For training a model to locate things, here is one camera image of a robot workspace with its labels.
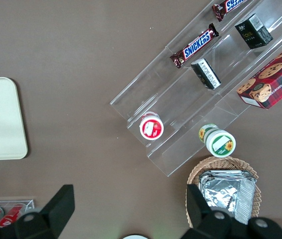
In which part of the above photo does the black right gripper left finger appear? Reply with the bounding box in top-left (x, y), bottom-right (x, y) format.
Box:
top-left (0, 184), bottom-right (76, 239)

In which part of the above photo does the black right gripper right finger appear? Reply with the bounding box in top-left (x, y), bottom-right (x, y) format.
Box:
top-left (183, 184), bottom-right (250, 239)

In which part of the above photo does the light tan wicker basket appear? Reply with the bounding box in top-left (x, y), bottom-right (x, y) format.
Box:
top-left (186, 156), bottom-right (262, 229)

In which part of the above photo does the cream plastic tray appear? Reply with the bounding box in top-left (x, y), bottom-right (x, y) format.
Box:
top-left (0, 77), bottom-right (29, 161)

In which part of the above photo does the clear acrylic bottle rack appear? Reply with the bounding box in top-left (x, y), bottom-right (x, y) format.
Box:
top-left (0, 198), bottom-right (36, 225)

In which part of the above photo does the stack of foil containers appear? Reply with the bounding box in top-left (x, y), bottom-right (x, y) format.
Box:
top-left (198, 170), bottom-right (256, 225)

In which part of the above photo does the green lid sunflower cup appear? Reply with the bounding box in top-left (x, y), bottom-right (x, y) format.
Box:
top-left (197, 123), bottom-right (237, 158)

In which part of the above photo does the red lid strawberry cup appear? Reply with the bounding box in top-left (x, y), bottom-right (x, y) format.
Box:
top-left (139, 111), bottom-right (164, 141)

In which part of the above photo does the clear acrylic stepped shelf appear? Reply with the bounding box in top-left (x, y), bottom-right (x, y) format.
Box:
top-left (110, 0), bottom-right (282, 177)

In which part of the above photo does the small black carton box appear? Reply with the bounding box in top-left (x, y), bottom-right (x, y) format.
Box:
top-left (234, 13), bottom-right (274, 50)
top-left (190, 58), bottom-right (222, 90)

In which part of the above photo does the red tartan cookie box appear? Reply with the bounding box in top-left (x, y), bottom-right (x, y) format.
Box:
top-left (236, 37), bottom-right (282, 110)

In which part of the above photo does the Snickers chocolate bar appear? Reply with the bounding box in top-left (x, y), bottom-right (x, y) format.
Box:
top-left (169, 23), bottom-right (220, 69)
top-left (211, 0), bottom-right (246, 22)

